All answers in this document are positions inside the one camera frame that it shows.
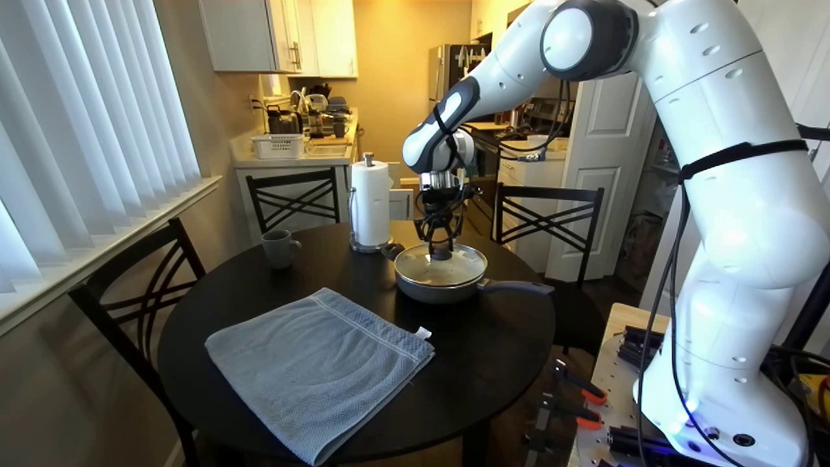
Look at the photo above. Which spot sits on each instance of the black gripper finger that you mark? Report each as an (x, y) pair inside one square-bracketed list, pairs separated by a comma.
[(424, 224), (461, 224)]

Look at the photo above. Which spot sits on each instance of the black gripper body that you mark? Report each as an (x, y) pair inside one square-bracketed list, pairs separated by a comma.
[(443, 185)]

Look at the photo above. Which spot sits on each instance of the glass lid with black knob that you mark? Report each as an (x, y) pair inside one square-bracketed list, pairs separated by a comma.
[(461, 268)]

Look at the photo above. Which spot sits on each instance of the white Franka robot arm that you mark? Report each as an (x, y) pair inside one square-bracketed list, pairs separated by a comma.
[(743, 261)]

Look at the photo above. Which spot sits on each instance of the white paper towel roll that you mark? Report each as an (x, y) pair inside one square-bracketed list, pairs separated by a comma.
[(371, 203), (369, 160)]

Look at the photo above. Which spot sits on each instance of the white kitchen counter unit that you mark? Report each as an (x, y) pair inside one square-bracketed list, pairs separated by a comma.
[(328, 185)]

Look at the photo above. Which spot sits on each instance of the stainless steel refrigerator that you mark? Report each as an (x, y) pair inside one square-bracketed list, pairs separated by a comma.
[(450, 73)]

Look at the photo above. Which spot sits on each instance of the dark grey mug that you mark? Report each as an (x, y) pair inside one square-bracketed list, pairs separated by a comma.
[(279, 251)]

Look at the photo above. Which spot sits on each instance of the white panel door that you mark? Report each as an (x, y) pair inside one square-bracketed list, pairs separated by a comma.
[(605, 172)]

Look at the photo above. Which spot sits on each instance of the dark countertop appliances clutter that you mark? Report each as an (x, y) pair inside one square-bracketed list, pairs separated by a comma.
[(306, 110)]

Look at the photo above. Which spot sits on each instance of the white plastic container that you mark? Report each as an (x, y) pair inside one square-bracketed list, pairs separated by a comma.
[(279, 146)]

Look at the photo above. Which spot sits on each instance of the blue-grey dish towel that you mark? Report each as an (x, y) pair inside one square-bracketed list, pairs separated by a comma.
[(311, 372)]

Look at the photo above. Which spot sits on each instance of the black clamp orange tips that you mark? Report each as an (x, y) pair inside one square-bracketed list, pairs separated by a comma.
[(576, 386), (572, 416)]

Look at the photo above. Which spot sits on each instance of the white robot mounting platform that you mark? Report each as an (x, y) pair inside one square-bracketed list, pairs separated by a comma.
[(611, 380)]

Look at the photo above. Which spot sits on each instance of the black clamps pile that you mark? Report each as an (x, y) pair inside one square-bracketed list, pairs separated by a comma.
[(639, 346)]

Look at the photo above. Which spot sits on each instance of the white upper kitchen cabinets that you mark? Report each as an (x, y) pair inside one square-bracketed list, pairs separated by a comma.
[(260, 34)]

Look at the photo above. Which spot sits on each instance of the white window sill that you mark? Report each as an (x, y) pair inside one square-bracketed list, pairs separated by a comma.
[(176, 203)]

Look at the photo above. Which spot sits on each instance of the white vertical window blinds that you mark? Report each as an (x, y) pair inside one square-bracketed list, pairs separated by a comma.
[(85, 112)]

